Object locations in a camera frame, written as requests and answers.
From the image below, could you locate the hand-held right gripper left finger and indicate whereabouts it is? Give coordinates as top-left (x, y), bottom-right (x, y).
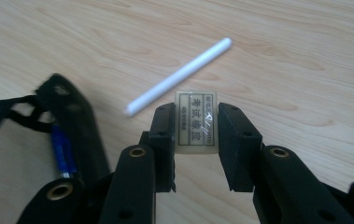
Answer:
top-left (148, 102), bottom-right (177, 193)

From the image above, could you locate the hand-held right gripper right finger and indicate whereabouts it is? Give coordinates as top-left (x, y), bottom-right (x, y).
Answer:
top-left (217, 102), bottom-right (263, 193)

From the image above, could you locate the white eraser with printed label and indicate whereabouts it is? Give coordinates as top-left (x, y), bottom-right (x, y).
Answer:
top-left (173, 90), bottom-right (220, 156)

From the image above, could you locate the black pencil case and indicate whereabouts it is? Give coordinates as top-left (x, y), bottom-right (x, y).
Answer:
top-left (0, 72), bottom-right (112, 188)

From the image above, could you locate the white pen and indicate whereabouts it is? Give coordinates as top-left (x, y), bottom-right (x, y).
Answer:
top-left (123, 36), bottom-right (233, 119)

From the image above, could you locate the blue pen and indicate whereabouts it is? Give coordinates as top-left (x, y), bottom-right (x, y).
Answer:
top-left (50, 124), bottom-right (78, 179)

